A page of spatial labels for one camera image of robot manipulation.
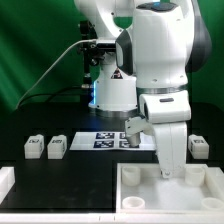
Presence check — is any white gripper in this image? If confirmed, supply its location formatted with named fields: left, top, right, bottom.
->
left=153, top=122, right=187, bottom=178

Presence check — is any white square table top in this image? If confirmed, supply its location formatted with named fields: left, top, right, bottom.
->
left=116, top=163, right=224, bottom=214

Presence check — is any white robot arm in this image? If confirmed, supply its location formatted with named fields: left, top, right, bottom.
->
left=74, top=0, right=212, bottom=178

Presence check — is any white sheet with tags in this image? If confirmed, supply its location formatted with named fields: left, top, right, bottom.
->
left=70, top=132, right=155, bottom=151

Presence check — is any white left obstacle block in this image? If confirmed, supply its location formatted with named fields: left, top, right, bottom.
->
left=0, top=167, right=15, bottom=204

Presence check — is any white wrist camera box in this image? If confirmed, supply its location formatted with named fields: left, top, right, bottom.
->
left=125, top=116, right=153, bottom=147

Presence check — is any white front rail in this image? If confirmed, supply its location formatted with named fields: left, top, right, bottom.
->
left=0, top=214, right=224, bottom=224

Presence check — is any black cable on table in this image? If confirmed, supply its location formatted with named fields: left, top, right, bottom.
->
left=19, top=85, right=84, bottom=107

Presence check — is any black camera on stand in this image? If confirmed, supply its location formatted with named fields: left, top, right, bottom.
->
left=77, top=20, right=115, bottom=102

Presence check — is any white camera cable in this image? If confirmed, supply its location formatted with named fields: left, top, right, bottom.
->
left=15, top=39, right=98, bottom=110

